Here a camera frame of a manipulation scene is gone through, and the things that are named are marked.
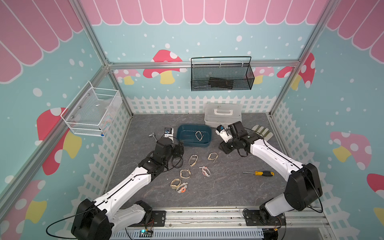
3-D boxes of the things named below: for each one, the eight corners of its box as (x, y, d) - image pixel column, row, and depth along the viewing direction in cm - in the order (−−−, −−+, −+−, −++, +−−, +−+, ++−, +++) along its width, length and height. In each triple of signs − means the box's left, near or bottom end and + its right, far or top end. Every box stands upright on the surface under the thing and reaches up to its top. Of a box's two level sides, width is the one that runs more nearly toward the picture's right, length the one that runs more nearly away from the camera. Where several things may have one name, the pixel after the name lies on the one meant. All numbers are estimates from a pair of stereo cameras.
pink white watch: (205, 178, 90) (205, 176, 87) (199, 169, 93) (199, 167, 91) (211, 174, 91) (211, 173, 89) (205, 165, 95) (205, 163, 93)
